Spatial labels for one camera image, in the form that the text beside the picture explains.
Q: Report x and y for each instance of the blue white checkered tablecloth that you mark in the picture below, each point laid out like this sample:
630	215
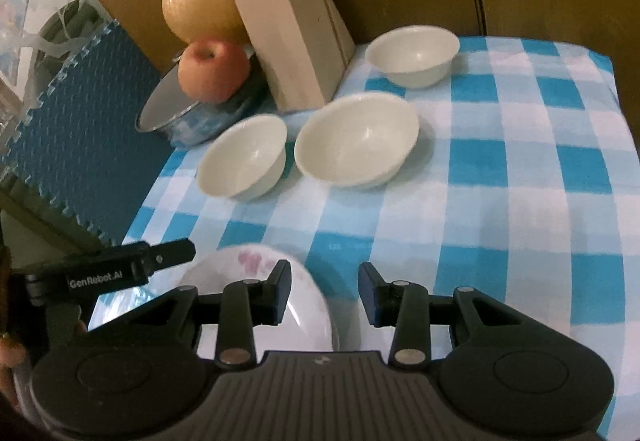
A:
500	201

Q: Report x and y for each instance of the person's left hand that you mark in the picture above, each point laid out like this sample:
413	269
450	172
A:
9	353

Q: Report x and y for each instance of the wooden knife block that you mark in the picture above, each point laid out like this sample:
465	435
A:
290	31

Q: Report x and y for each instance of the scalloped pink floral plate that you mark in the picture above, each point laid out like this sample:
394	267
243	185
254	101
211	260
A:
240	266

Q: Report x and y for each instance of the large pink floral plate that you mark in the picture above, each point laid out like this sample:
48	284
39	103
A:
336	338

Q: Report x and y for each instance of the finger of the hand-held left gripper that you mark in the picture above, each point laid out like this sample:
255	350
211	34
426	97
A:
172	257

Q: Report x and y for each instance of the blue foam mat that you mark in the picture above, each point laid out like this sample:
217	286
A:
85	131

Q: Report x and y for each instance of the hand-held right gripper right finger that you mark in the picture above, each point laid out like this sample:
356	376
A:
367	296

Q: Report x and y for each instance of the red yellow apple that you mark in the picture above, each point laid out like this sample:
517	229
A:
212	71

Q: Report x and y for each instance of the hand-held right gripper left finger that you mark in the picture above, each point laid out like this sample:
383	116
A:
284	293

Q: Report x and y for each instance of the printed curtain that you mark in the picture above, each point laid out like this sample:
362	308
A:
45	21

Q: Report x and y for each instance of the cream white bowl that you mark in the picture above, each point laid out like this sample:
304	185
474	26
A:
355	141
240	161
410	53

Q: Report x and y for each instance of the steel pot lid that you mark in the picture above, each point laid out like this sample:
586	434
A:
167	103

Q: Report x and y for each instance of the steel cooking pot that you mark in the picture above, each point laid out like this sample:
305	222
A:
220	118

